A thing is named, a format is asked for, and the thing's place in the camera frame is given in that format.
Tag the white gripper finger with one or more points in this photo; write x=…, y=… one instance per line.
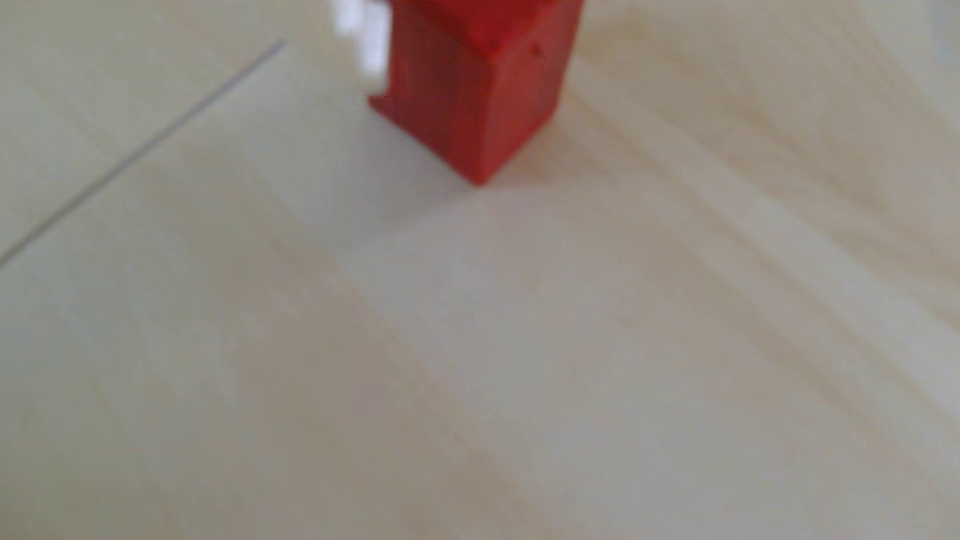
x=369, y=41

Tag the red block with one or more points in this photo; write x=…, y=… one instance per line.
x=480, y=82

